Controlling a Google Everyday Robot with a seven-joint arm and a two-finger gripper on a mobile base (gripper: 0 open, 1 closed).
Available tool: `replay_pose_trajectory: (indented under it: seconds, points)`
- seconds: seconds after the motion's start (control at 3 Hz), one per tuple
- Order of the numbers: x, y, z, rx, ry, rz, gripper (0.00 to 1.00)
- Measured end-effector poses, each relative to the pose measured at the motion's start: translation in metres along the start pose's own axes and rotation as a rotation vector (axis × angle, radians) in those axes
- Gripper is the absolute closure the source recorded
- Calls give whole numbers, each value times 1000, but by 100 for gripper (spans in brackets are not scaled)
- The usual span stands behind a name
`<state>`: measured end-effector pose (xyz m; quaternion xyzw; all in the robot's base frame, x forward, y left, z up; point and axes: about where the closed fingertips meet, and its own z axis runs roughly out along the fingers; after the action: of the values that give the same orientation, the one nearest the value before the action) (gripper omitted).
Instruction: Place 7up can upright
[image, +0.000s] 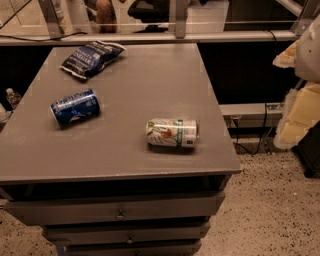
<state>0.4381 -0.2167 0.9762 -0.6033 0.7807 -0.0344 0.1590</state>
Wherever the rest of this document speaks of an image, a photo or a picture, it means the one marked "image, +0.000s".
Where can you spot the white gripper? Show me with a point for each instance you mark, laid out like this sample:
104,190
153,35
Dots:
308,55

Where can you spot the white green 7up can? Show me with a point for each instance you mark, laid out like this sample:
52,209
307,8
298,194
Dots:
178,133

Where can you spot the blue pepsi can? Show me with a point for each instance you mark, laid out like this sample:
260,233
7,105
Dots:
80,106

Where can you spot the black office chair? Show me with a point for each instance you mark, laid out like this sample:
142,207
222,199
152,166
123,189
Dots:
151,12

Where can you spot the person leg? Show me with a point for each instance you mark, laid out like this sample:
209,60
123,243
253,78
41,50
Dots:
106,17

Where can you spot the blue chip bag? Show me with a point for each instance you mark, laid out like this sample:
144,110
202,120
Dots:
88,60

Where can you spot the grey drawer cabinet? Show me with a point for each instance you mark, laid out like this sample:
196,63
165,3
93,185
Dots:
98,187

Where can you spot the grey metal frame rail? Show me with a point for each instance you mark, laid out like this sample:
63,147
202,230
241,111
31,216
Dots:
65,22

